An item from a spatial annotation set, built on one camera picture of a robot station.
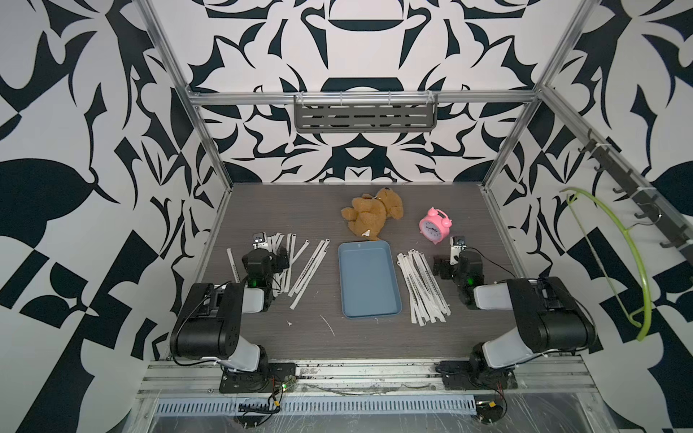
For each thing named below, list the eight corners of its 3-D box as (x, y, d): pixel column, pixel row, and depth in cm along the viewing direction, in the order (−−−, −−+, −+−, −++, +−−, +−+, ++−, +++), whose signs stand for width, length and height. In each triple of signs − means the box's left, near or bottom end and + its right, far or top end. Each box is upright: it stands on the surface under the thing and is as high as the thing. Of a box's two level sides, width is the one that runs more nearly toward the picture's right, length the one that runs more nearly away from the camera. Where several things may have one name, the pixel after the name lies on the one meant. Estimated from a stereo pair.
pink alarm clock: (430, 247, 102) (438, 230, 93) (417, 228, 107) (423, 210, 98) (445, 242, 103) (454, 224, 94) (431, 223, 109) (439, 205, 100)
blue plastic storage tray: (337, 318, 86) (337, 314, 84) (339, 245, 103) (339, 240, 100) (400, 318, 86) (402, 314, 84) (392, 245, 103) (393, 240, 100)
